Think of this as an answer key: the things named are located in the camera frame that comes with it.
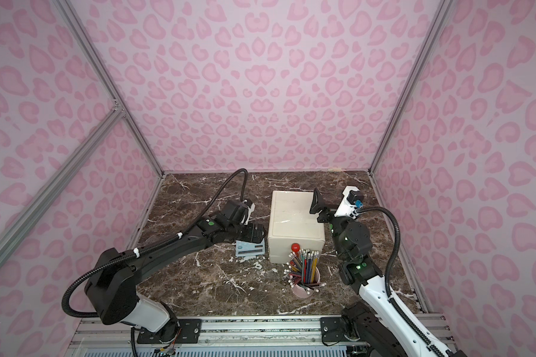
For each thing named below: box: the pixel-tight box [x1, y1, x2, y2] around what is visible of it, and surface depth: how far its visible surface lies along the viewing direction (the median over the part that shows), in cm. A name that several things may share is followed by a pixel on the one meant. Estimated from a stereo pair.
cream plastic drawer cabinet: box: [268, 190, 326, 265], surface depth 77 cm
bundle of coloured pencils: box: [282, 248, 327, 295], surface depth 77 cm
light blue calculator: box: [235, 238, 266, 257], surface depth 92 cm
